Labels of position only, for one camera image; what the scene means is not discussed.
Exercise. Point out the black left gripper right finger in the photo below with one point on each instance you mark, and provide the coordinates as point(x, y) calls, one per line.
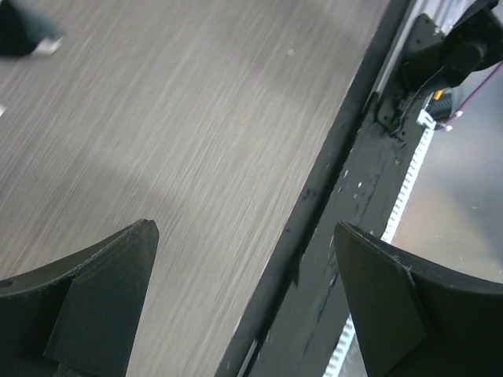
point(414, 317)

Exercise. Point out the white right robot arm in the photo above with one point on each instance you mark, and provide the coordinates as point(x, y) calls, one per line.
point(473, 44)

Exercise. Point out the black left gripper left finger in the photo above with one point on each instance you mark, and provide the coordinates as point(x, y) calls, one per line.
point(78, 316)

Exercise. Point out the zebra print cushion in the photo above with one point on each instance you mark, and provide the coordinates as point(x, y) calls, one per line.
point(27, 33)

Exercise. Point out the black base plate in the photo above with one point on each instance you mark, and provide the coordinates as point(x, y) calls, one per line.
point(297, 322)

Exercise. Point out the white slotted cable duct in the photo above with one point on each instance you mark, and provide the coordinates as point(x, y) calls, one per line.
point(404, 188)

